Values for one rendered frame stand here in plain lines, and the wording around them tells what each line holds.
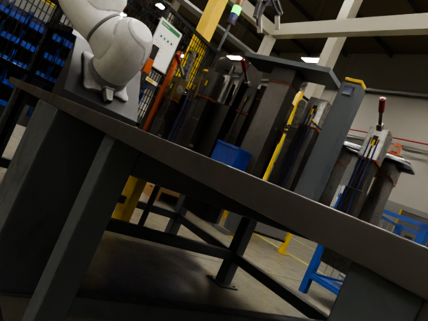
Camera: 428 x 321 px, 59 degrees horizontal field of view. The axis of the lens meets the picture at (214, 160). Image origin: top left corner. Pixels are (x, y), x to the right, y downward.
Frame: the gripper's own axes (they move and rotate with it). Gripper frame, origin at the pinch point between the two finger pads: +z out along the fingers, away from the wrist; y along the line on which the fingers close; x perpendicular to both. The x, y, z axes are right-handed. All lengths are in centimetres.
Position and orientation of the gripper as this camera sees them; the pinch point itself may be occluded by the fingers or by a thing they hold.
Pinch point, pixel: (269, 28)
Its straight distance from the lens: 207.6
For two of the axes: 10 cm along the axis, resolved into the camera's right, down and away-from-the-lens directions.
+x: -6.5, -2.4, 7.2
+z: 0.9, 9.2, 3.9
